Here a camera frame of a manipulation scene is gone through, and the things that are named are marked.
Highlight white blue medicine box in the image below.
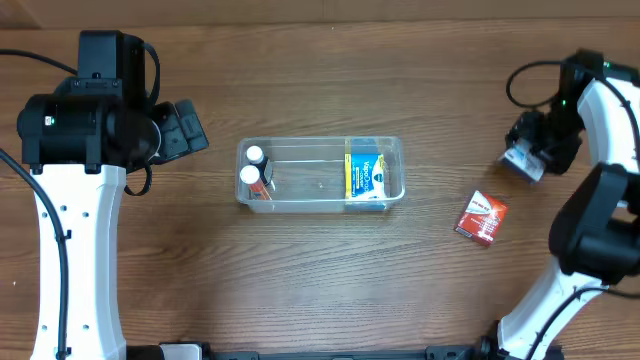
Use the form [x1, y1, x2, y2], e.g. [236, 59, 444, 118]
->
[498, 139, 545, 183]

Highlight orange bottle white cap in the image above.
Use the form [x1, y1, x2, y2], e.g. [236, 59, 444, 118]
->
[239, 165, 271, 200]

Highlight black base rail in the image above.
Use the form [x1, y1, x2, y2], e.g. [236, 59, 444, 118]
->
[126, 342, 475, 360]

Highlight red medicine box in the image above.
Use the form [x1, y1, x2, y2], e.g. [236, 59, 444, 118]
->
[453, 191, 509, 247]

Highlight clear plastic container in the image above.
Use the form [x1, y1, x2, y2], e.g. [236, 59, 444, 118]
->
[235, 136, 406, 213]

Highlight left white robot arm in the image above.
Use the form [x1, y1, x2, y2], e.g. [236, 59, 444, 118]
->
[17, 30, 210, 359]

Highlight blue yellow VapoDrops box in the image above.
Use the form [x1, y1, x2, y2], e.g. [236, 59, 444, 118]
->
[344, 138, 387, 211]

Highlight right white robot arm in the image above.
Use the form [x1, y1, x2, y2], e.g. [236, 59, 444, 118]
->
[467, 49, 639, 359]

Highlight black bottle white cap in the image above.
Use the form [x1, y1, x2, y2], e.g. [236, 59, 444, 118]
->
[246, 145, 273, 185]

